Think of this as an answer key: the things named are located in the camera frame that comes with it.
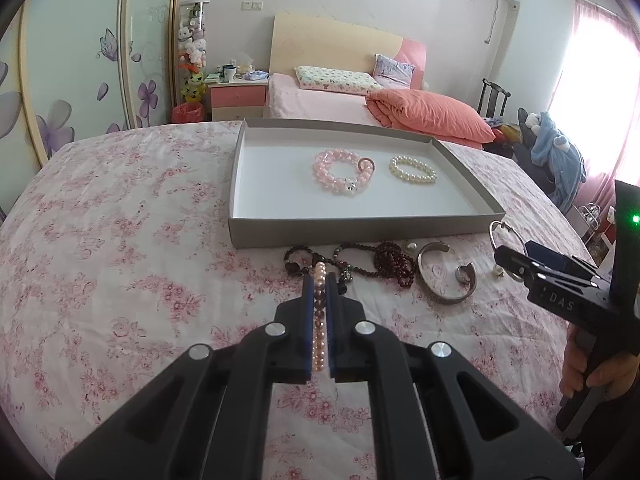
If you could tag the grey cardboard tray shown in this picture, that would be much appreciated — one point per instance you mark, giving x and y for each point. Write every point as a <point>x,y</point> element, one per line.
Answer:
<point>280,180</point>

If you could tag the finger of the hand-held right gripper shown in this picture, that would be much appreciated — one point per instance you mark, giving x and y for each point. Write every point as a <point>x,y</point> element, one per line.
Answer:
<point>550,257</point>
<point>515,266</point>

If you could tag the folded coral quilt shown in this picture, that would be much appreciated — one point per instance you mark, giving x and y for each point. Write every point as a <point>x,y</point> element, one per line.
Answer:
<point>430,112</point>

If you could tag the beige and pink headboard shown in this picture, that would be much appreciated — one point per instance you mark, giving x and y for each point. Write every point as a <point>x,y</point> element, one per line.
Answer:
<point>325,40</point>

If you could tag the pink curtain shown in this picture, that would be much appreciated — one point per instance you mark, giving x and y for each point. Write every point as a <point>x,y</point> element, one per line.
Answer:
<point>595,85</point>

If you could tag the bed with pink sheet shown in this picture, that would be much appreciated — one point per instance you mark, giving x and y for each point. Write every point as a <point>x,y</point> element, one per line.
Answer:
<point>310,107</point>

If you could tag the floral pillow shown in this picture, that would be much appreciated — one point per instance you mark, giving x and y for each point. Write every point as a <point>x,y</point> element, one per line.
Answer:
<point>335,80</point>

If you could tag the flower print sliding wardrobe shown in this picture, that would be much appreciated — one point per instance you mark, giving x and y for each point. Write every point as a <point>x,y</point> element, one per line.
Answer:
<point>75,60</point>

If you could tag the plush toy display tube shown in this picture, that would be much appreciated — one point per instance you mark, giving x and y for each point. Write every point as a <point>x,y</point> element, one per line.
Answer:
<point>192,50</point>

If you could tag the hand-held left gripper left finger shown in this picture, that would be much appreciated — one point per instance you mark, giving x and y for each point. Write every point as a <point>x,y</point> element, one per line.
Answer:
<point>308,330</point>

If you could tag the pink floral bedsheet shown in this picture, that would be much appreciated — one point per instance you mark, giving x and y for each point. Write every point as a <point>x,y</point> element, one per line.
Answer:
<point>125,260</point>

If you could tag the dark wooden chair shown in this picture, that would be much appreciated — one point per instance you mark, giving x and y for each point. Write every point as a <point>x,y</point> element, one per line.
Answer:
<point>492,97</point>

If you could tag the white wall socket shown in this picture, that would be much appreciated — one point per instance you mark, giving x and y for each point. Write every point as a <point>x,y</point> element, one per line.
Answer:
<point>251,5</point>

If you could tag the silver hoop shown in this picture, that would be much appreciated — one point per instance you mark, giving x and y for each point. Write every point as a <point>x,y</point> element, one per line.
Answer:
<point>492,232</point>

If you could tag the person's right hand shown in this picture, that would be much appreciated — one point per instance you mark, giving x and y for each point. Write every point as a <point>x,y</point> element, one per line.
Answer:
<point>575,360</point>

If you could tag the red waste bin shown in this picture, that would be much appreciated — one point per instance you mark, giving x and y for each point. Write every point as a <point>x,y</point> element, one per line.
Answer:
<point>187,112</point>

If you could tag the person's right forearm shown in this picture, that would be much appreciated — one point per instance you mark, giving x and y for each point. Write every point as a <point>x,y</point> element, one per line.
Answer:
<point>615,440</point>

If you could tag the blue plush robe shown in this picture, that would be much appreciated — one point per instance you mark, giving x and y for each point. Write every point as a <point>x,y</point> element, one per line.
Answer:
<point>557,155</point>

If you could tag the grey chair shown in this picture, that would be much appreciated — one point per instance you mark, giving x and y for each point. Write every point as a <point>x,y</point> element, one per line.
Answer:
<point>525,155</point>

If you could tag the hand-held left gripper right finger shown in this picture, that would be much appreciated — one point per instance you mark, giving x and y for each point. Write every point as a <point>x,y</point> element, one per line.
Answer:
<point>334,330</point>

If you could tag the silver cuff bangle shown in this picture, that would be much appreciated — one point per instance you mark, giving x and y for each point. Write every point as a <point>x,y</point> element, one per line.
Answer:
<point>430,285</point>

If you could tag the small purple pillow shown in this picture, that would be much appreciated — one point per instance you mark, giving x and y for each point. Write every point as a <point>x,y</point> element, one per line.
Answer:
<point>392,67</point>

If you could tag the pink and beige nightstand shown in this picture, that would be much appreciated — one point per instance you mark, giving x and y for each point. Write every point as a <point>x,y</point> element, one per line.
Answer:
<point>235,100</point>

